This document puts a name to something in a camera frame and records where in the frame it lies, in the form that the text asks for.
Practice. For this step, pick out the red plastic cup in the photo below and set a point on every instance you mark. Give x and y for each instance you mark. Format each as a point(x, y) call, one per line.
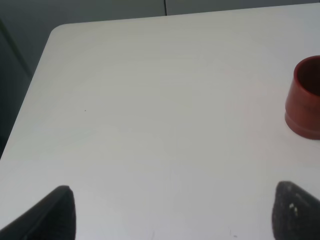
point(302, 106)

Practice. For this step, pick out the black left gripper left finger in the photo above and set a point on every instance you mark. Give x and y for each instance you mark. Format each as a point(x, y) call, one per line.
point(52, 218)

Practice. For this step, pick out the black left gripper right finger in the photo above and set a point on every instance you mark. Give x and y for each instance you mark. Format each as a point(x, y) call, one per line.
point(295, 213)

